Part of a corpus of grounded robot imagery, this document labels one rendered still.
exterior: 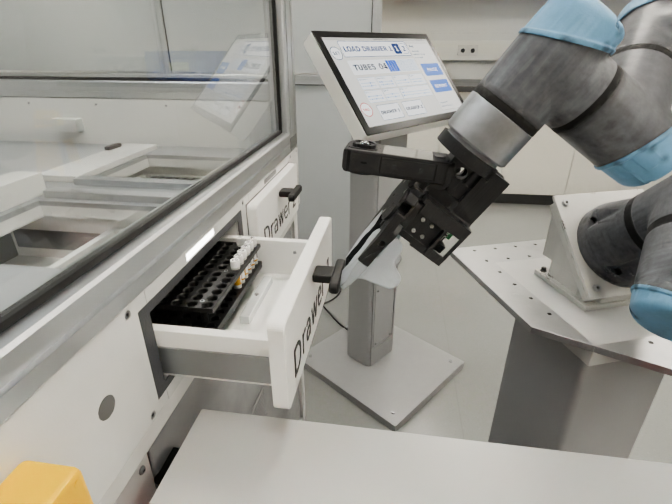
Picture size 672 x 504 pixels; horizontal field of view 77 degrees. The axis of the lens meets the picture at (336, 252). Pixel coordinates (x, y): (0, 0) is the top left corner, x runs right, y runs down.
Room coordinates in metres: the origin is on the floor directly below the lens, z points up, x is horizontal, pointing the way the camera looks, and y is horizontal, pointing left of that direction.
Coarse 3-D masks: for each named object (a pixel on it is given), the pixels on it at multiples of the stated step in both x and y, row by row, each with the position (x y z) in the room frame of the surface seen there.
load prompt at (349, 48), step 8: (344, 48) 1.26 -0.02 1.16; (352, 48) 1.28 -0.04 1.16; (360, 48) 1.30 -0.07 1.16; (368, 48) 1.33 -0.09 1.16; (376, 48) 1.35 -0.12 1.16; (384, 48) 1.38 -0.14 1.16; (392, 48) 1.40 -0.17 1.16; (400, 48) 1.43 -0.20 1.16; (352, 56) 1.26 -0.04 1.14; (360, 56) 1.28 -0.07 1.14; (368, 56) 1.30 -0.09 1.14; (376, 56) 1.33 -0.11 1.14
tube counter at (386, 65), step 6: (378, 60) 1.32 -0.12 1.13; (384, 60) 1.34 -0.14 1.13; (390, 60) 1.36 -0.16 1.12; (396, 60) 1.38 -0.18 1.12; (402, 60) 1.40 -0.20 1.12; (408, 60) 1.42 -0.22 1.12; (414, 60) 1.44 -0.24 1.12; (384, 66) 1.32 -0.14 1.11; (390, 66) 1.34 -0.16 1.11; (396, 66) 1.36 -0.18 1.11; (402, 66) 1.38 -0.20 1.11; (408, 66) 1.40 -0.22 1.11; (414, 66) 1.42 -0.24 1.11; (384, 72) 1.30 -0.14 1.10; (390, 72) 1.32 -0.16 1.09
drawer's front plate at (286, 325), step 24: (312, 240) 0.52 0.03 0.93; (312, 264) 0.46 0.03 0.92; (288, 288) 0.40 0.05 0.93; (312, 288) 0.46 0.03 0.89; (288, 312) 0.35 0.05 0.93; (288, 336) 0.34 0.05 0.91; (312, 336) 0.45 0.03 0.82; (288, 360) 0.34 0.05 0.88; (288, 384) 0.33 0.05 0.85; (288, 408) 0.33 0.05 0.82
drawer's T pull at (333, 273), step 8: (336, 264) 0.48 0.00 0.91; (344, 264) 0.49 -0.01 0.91; (320, 272) 0.46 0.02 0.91; (328, 272) 0.46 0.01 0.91; (336, 272) 0.46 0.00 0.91; (320, 280) 0.46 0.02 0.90; (328, 280) 0.45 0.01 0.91; (336, 280) 0.44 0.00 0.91; (328, 288) 0.43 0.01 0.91; (336, 288) 0.43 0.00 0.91
